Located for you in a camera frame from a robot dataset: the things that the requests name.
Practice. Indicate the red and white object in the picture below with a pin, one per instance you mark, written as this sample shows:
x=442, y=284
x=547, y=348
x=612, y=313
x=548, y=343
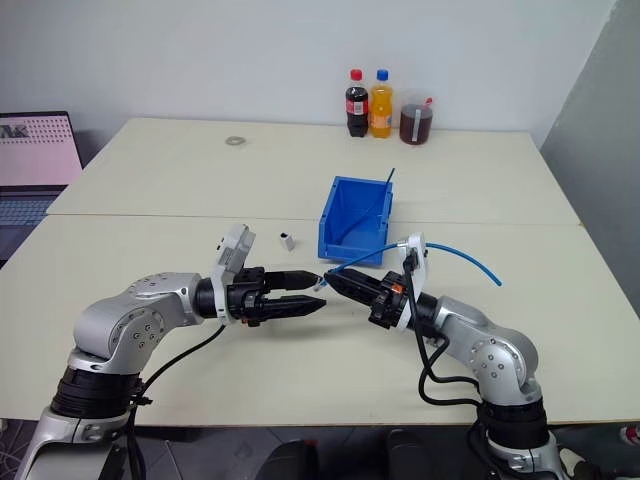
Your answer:
x=631, y=433

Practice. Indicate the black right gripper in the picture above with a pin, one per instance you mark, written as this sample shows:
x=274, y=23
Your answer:
x=390, y=302

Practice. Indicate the thin dark blue rod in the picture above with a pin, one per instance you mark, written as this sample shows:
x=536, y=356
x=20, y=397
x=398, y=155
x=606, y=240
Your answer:
x=391, y=175

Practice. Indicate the cola bottle red cap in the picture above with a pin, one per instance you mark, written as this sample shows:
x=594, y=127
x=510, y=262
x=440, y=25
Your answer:
x=356, y=107

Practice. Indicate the open laptop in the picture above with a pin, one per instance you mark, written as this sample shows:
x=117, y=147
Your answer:
x=35, y=150

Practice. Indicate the grey partition panel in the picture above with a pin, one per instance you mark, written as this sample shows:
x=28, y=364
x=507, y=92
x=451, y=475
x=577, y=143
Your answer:
x=600, y=150

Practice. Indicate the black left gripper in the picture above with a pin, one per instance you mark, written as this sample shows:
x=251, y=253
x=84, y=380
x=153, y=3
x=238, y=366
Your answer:
x=247, y=295

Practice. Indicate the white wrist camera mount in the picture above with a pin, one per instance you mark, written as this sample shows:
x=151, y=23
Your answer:
x=417, y=245
x=235, y=247

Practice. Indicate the clear cup dark red liquid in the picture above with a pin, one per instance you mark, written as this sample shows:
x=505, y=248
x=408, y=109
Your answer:
x=415, y=125

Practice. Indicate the blue plastic bin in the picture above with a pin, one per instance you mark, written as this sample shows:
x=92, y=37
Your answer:
x=355, y=200

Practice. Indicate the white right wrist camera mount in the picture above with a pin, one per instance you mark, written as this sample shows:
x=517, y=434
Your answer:
x=417, y=245

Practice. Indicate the small white coupler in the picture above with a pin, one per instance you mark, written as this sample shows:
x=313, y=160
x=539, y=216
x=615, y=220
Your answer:
x=287, y=244

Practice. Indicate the orange soda bottle blue cap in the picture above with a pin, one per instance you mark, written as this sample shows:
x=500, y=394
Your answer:
x=382, y=110

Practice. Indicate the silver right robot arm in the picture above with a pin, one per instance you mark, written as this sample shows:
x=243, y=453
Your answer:
x=490, y=345

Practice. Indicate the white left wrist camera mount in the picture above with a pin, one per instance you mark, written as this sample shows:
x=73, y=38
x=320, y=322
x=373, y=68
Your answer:
x=235, y=247

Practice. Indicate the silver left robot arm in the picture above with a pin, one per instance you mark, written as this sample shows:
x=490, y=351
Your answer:
x=150, y=310

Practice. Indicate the dark rounded shape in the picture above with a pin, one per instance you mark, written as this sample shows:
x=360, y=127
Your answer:
x=295, y=462

